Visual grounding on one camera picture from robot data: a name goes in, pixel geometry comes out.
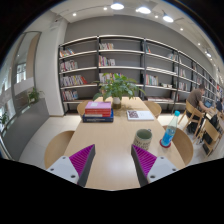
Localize grey patterned ceramic mug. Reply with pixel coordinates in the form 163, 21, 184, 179
132, 128, 153, 152

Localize blue book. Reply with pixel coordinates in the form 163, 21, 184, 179
82, 112, 115, 124

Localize black bag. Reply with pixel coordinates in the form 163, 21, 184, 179
202, 141, 214, 157

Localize small potted floor plant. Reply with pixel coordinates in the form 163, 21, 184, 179
27, 87, 44, 105
0, 111, 10, 129

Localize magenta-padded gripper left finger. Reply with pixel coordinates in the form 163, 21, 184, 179
45, 143, 97, 188

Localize red book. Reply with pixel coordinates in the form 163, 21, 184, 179
84, 108, 113, 118

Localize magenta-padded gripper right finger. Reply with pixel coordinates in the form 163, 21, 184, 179
130, 144, 180, 188

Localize round ceiling lights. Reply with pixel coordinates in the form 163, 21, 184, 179
71, 2, 214, 59

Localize black backpack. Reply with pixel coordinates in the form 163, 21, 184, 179
209, 113, 221, 133

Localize grey bookshelf unit with books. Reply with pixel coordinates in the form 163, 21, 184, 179
58, 34, 224, 116

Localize round-backed wooden chair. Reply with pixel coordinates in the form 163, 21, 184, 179
162, 124, 195, 167
76, 99, 93, 118
44, 129, 76, 170
143, 100, 163, 120

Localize green potted plant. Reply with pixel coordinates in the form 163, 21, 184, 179
92, 73, 147, 110

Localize wooden frame chair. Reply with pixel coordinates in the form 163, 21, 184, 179
177, 99, 204, 136
196, 118, 223, 157

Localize clear bottle with blue cap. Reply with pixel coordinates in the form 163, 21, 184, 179
159, 110, 181, 148

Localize person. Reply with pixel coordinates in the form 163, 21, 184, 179
185, 83, 208, 134
214, 97, 224, 113

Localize pink book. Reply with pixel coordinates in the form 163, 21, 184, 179
84, 101, 113, 111

